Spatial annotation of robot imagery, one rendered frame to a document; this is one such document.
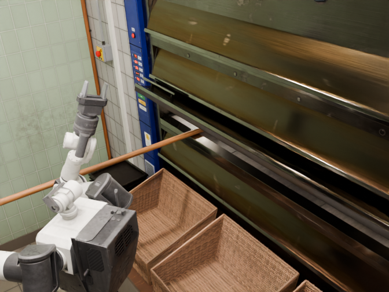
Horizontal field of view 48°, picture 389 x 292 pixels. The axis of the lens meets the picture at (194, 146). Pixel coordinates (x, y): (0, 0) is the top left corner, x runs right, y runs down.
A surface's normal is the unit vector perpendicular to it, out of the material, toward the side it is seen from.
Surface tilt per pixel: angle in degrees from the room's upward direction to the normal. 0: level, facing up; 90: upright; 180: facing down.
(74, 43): 90
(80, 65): 90
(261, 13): 90
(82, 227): 0
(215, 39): 70
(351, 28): 90
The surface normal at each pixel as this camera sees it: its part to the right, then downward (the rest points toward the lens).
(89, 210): -0.05, -0.87
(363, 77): -0.78, 0.00
